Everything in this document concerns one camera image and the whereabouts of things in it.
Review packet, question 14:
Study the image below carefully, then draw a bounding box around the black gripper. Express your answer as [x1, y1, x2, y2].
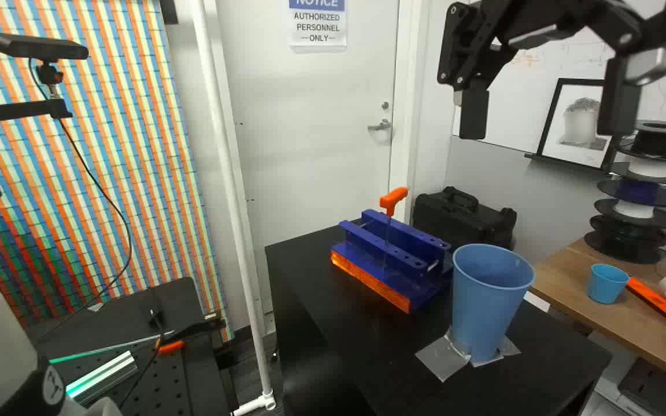
[437, 0, 520, 139]

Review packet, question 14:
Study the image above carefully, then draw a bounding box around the orange handled tool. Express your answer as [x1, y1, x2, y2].
[380, 188, 407, 220]

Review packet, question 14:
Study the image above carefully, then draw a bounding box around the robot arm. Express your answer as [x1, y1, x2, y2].
[437, 0, 666, 139]

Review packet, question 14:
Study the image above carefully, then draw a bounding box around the large blue plastic cup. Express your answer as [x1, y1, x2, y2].
[450, 242, 534, 364]

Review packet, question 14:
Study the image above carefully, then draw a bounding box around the small blue cup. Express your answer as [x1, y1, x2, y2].
[587, 263, 629, 305]

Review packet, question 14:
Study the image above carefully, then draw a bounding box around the framed portrait picture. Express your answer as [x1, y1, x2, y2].
[536, 79, 610, 168]

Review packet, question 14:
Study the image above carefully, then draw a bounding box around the door notice sign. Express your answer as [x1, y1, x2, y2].
[288, 0, 350, 50]

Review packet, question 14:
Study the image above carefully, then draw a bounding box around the stack of filament spools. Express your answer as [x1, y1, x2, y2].
[585, 120, 666, 263]

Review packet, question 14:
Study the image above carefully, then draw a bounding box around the wooden desk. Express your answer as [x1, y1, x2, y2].
[532, 238, 666, 373]

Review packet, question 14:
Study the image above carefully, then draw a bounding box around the orange box cutter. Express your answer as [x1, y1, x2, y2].
[627, 277, 666, 317]

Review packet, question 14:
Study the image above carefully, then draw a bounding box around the white diagonal pole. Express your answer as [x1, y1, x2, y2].
[189, 0, 279, 416]

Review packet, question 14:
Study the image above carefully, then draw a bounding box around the black cabinet table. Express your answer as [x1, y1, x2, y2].
[265, 224, 616, 416]

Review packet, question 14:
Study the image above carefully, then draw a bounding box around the black perforated breadboard table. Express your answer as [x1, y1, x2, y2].
[30, 277, 232, 416]

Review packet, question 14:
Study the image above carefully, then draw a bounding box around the silver door handle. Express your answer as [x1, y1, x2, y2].
[368, 117, 393, 132]

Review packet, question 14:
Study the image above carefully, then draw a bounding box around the black camera on stand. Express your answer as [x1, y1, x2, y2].
[0, 32, 88, 62]

